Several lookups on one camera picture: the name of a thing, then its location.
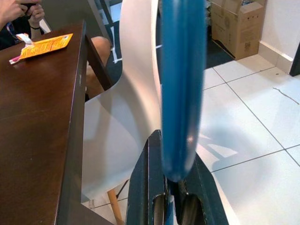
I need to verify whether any person right hand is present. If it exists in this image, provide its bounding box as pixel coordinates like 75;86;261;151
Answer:
0;0;25;30

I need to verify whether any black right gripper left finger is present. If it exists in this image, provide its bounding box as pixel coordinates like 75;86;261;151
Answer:
126;129;169;225

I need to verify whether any blue plastic hanger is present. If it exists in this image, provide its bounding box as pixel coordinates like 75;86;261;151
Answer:
160;0;207;225

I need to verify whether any white lanyard card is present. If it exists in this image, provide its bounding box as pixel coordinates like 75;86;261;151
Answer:
15;33;33;45

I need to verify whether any brown cardboard box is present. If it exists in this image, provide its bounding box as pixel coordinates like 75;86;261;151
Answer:
210;0;272;61

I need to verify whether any person left hand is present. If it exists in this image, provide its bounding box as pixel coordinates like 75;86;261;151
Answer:
27;3;45;29

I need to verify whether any person dark shirt torso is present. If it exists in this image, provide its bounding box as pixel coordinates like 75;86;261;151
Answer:
0;22;32;51

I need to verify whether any orange paper packet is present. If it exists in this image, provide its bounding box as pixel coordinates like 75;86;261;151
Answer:
18;33;74;61

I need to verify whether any person bare leg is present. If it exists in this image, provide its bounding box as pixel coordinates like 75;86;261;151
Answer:
84;36;113;94

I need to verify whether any dark brown wooden table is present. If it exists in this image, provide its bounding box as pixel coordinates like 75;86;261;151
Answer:
0;20;113;225

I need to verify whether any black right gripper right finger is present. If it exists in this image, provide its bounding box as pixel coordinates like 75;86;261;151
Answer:
175;150;232;225

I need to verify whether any white moulded chair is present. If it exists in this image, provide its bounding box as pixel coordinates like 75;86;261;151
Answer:
81;0;236;225

